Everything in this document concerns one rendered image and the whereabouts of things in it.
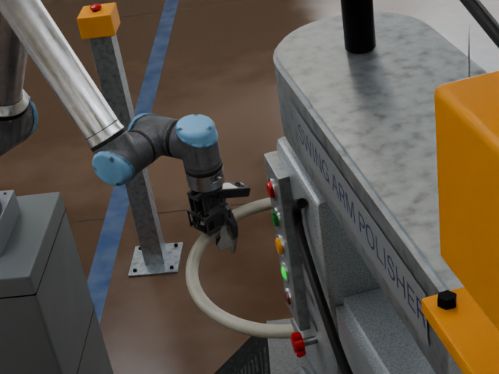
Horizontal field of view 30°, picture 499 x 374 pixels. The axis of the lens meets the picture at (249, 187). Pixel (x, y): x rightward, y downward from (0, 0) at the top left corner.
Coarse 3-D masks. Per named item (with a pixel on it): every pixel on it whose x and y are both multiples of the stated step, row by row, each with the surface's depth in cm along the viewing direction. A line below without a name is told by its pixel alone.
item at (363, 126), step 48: (288, 48) 124; (336, 48) 121; (384, 48) 119; (432, 48) 117; (288, 96) 118; (336, 96) 110; (384, 96) 108; (432, 96) 106; (336, 144) 102; (384, 144) 99; (432, 144) 98; (336, 192) 105; (384, 192) 91; (432, 192) 90; (384, 240) 91; (432, 240) 83; (384, 288) 96; (432, 288) 80; (432, 336) 83
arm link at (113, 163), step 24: (0, 0) 199; (24, 0) 199; (24, 24) 200; (48, 24) 202; (48, 48) 201; (48, 72) 203; (72, 72) 203; (72, 96) 203; (96, 96) 205; (96, 120) 204; (96, 144) 206; (120, 144) 206; (144, 144) 211; (96, 168) 208; (120, 168) 204
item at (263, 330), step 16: (240, 208) 232; (256, 208) 232; (224, 224) 229; (208, 240) 225; (192, 256) 219; (192, 272) 214; (192, 288) 210; (208, 304) 205; (224, 320) 201; (240, 320) 200; (256, 336) 198; (272, 336) 197; (288, 336) 196
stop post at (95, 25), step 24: (96, 24) 318; (96, 48) 324; (120, 72) 331; (120, 96) 334; (120, 120) 339; (144, 168) 354; (144, 192) 355; (144, 216) 361; (144, 240) 368; (144, 264) 374; (168, 264) 372
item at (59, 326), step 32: (32, 224) 252; (64, 224) 265; (32, 256) 239; (64, 256) 262; (0, 288) 234; (32, 288) 234; (64, 288) 259; (0, 320) 240; (32, 320) 239; (64, 320) 256; (96, 320) 288; (0, 352) 246; (32, 352) 245; (64, 352) 253; (96, 352) 284
